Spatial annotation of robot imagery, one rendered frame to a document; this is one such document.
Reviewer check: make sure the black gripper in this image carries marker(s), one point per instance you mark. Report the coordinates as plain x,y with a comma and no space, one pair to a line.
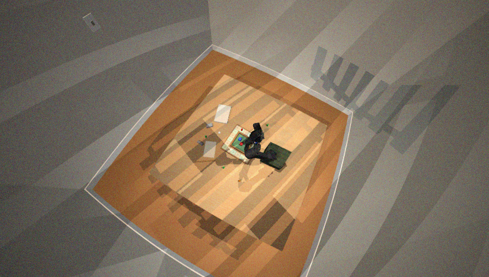
258,144

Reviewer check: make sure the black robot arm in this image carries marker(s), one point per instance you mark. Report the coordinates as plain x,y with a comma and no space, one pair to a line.
254,152

